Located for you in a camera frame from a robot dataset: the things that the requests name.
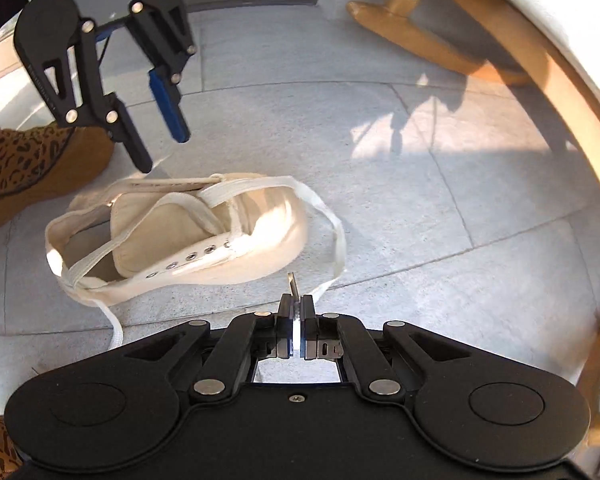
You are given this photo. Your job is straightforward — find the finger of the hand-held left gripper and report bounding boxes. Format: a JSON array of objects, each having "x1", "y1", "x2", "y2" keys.
[
  {"x1": 27, "y1": 20, "x2": 153, "y2": 173},
  {"x1": 129, "y1": 2, "x2": 197, "y2": 143}
]

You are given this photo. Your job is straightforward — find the white shoelace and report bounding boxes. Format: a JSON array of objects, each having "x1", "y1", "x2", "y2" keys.
[{"x1": 60, "y1": 175, "x2": 348, "y2": 356}]

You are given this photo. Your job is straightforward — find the white seat cushion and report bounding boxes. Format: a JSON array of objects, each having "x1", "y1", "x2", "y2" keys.
[{"x1": 445, "y1": 0, "x2": 600, "y2": 136}]

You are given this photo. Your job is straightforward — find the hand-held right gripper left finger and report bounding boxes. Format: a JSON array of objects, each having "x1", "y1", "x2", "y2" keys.
[{"x1": 90, "y1": 294, "x2": 297, "y2": 400}]

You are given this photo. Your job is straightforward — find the wooden rocking chair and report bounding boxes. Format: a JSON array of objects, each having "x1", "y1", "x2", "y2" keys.
[{"x1": 346, "y1": 0, "x2": 600, "y2": 466}]

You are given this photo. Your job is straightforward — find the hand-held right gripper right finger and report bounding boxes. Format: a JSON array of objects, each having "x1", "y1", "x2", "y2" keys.
[{"x1": 300, "y1": 294, "x2": 506, "y2": 400}]

